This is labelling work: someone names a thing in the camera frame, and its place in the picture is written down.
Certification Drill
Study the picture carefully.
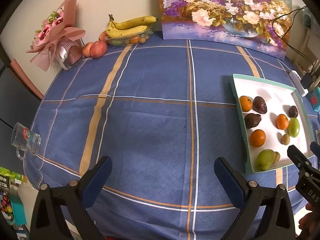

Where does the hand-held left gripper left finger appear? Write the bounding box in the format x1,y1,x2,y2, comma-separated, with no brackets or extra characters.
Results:
31,156,113,240

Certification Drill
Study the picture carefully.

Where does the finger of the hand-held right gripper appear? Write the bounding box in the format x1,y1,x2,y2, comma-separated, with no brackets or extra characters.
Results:
310,141,320,157
287,144,314,178

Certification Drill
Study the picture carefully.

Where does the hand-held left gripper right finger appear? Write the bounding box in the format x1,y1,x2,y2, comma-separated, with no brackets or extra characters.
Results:
214,157,297,240

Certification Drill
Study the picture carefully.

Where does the green mango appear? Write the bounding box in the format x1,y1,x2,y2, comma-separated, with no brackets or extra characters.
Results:
255,149,275,172
287,117,300,138

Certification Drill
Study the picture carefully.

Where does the glossy brown avocado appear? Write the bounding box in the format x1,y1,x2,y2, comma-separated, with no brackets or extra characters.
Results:
252,96,268,114
244,113,262,129

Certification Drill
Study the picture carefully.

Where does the teal rimmed white tray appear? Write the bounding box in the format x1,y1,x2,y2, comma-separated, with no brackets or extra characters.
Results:
229,73,316,174

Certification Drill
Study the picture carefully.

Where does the dark-spotted orange tangerine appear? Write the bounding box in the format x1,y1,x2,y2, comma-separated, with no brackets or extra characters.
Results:
239,95,253,112

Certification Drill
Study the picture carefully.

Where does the person's right hand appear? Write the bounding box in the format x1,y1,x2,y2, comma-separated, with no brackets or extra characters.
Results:
297,202,320,239

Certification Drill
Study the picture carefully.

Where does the teal plastic box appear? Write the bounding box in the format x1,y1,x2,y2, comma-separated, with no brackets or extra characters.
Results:
309,86,320,113

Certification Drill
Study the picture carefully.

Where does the black power adapter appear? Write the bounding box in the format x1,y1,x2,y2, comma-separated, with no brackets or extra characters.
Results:
301,74,313,90

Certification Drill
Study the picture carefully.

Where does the white power strip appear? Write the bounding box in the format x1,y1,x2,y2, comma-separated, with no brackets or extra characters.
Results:
289,71,310,96

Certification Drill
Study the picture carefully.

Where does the blue plaid tablecloth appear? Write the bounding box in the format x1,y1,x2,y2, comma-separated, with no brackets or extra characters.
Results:
22,31,320,240

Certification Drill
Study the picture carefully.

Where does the clear glass mug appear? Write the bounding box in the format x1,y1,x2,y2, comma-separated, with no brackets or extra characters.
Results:
11,122,42,161

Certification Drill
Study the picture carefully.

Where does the teal storage box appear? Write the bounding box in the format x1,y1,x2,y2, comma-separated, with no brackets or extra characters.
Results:
7,194,27,226

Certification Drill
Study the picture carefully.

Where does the green printed box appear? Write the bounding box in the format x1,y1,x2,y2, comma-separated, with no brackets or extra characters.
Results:
0,166,27,189

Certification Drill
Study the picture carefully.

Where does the peach coloured apple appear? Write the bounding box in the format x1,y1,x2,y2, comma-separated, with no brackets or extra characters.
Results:
82,42,93,57

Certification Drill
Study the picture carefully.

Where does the yellow banana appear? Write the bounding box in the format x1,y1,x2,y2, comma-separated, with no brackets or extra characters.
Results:
106,25,148,38
108,14,158,30

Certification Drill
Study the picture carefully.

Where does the clear plastic fruit container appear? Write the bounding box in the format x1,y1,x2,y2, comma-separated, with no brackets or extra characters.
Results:
105,27,153,47

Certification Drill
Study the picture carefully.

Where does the pink wrapped flower bouquet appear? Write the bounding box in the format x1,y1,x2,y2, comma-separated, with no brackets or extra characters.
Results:
26,0,87,72

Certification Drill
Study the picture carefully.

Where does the flower painting canvas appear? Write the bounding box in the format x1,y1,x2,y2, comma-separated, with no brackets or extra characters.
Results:
155,0,293,60

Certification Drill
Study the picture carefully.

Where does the black cable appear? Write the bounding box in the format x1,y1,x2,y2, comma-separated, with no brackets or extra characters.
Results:
272,5,320,77

